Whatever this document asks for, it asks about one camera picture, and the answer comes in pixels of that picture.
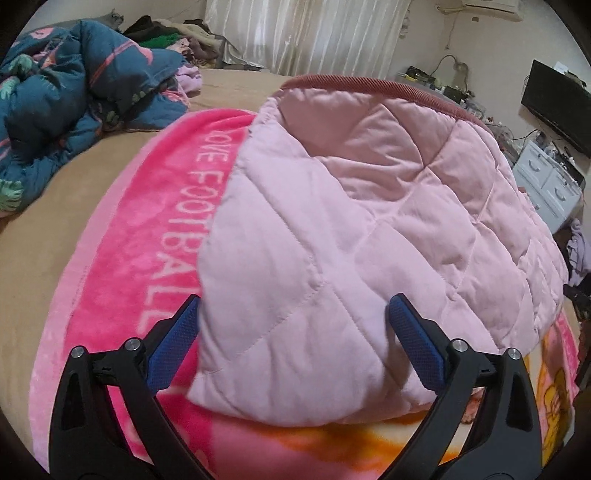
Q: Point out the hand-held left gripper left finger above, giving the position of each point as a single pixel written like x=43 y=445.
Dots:
x=178 y=337

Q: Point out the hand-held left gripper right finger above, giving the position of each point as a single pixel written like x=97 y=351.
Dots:
x=415 y=341

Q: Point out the pink quilted jacket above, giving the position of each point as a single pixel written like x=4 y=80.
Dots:
x=351 y=221

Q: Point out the pile of clothes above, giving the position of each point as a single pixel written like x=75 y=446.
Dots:
x=180 y=39

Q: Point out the pink printed blanket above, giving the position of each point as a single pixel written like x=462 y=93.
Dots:
x=147 y=207

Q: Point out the purple cloth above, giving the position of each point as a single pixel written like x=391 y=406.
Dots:
x=579 y=249

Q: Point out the white drawer cabinet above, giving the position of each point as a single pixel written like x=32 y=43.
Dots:
x=545 y=180

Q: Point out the grey cluttered desk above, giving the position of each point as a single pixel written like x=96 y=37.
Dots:
x=455 y=94

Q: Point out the bed with tan sheet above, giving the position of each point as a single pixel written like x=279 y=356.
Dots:
x=231 y=90

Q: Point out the lavender cloth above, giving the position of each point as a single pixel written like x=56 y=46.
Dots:
x=190 y=78

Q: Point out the blue floral quilt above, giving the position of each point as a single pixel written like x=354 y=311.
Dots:
x=64 y=101

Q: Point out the black television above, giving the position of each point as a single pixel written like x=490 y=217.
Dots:
x=554 y=106

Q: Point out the desk lamp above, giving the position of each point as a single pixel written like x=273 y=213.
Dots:
x=459 y=67

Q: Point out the white curtain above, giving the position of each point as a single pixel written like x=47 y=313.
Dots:
x=304 y=32

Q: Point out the white air conditioner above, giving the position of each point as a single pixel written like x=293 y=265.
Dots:
x=485 y=7

